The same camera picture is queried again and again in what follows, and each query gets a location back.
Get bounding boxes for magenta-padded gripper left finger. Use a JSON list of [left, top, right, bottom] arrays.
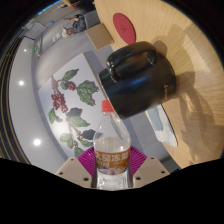
[[54, 146, 98, 189]]

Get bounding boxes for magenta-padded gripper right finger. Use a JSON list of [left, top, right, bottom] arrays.
[[128, 145, 171, 188]]

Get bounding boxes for clear red-capped drink bottle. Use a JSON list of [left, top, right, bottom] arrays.
[[93, 99, 132, 190]]

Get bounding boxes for round ceiling lights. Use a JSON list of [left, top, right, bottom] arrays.
[[18, 46, 43, 148]]

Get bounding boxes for black mug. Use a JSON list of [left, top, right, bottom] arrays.
[[97, 40, 177, 120]]

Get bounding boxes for small tan cardboard box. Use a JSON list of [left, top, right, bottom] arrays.
[[84, 23, 116, 51]]

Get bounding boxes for flat round red coaster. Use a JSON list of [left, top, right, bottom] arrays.
[[112, 12, 137, 45]]

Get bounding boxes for grey chair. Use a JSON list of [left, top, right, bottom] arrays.
[[83, 9, 101, 30]]

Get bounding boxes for coffee plant wall mural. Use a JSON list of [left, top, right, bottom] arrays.
[[37, 53, 134, 161]]

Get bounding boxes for wall notice board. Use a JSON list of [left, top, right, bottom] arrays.
[[23, 21, 46, 39]]

